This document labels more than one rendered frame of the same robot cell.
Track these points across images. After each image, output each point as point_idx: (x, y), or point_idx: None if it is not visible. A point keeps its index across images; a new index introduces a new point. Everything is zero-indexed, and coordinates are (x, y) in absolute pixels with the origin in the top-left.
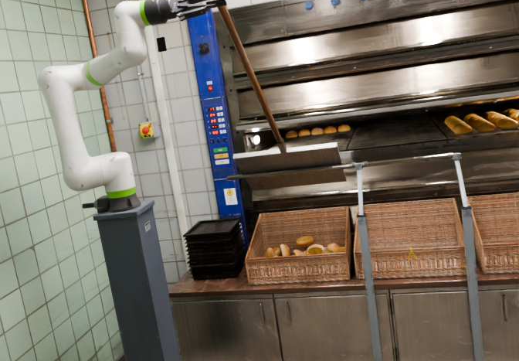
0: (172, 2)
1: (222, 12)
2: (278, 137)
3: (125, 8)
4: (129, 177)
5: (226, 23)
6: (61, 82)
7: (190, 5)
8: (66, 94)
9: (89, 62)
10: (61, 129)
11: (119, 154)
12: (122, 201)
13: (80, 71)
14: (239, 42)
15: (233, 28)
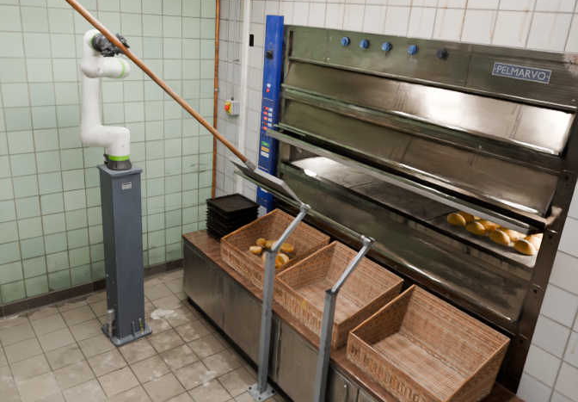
0: (107, 40)
1: (128, 58)
2: (239, 157)
3: (86, 36)
4: (119, 148)
5: (137, 65)
6: None
7: (109, 46)
8: (90, 79)
9: None
10: (83, 102)
11: (115, 131)
12: (112, 163)
13: None
14: (156, 81)
15: (144, 70)
